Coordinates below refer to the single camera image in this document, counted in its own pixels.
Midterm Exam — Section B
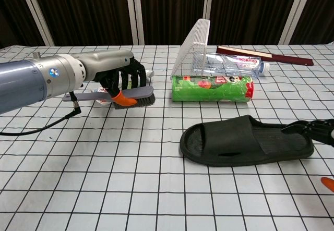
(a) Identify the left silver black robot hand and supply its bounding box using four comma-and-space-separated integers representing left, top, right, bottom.
79, 49, 148, 106

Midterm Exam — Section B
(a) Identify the dark red folded fan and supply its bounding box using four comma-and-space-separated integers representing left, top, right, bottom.
216, 45, 314, 66

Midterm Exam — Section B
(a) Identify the green chips can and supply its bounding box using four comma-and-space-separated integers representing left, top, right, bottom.
171, 75, 255, 103

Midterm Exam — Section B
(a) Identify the checkered light blue tablecloth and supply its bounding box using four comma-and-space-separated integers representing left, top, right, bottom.
0, 43, 334, 231

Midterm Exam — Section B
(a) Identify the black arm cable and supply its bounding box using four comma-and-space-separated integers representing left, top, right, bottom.
0, 91, 82, 137

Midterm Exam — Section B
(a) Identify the clear plastic water bottle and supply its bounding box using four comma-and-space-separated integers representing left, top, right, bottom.
193, 53, 270, 78

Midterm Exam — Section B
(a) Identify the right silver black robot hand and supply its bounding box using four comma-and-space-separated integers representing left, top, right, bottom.
280, 118, 334, 193

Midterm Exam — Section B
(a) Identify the black rubber slipper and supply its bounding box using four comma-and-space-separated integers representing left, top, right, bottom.
179, 115, 315, 167

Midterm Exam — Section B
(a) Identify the grey scrub brush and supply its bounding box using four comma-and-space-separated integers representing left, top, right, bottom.
62, 86, 156, 110

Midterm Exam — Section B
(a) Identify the crumpled snack bag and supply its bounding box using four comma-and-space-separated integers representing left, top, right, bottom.
90, 69, 154, 105

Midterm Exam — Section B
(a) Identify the black folding partition screen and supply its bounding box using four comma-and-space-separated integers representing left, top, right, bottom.
0, 0, 334, 47

